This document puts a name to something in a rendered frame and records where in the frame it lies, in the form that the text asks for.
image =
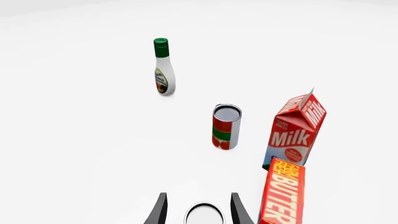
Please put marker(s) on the red and yellow butter box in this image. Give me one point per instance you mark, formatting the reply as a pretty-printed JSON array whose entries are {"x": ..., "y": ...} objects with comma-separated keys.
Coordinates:
[{"x": 283, "y": 193}]

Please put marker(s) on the red and white milk carton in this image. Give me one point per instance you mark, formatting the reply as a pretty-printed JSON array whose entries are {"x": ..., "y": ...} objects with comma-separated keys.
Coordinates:
[{"x": 295, "y": 130}]

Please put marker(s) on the white bottle with green cap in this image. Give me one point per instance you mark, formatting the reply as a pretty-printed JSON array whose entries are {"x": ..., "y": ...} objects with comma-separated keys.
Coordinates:
[{"x": 163, "y": 70}]

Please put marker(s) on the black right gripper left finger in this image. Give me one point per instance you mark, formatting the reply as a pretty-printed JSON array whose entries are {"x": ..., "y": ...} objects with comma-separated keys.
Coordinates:
[{"x": 159, "y": 211}]

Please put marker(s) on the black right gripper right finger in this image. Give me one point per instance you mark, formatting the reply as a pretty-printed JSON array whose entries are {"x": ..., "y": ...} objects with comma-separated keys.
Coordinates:
[{"x": 238, "y": 211}]

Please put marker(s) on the red and green tomato tin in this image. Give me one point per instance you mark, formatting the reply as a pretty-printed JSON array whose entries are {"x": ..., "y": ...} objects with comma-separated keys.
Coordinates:
[{"x": 226, "y": 127}]

